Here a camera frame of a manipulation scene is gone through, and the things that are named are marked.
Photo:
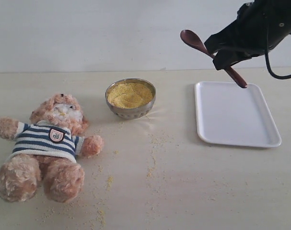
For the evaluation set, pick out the steel bowl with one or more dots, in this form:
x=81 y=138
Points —
x=134 y=113

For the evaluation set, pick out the plush teddy bear striped sweater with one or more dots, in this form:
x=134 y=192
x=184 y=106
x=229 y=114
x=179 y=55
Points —
x=45 y=151

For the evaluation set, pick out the yellow millet grains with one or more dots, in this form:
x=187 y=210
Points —
x=129 y=95

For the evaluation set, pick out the white rectangular plastic tray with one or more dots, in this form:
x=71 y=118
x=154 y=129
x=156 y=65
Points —
x=229 y=115

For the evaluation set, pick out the dark red wooden spoon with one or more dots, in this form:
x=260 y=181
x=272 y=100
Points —
x=192 y=40

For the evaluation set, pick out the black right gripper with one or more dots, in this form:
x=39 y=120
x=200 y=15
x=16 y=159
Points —
x=259 y=25

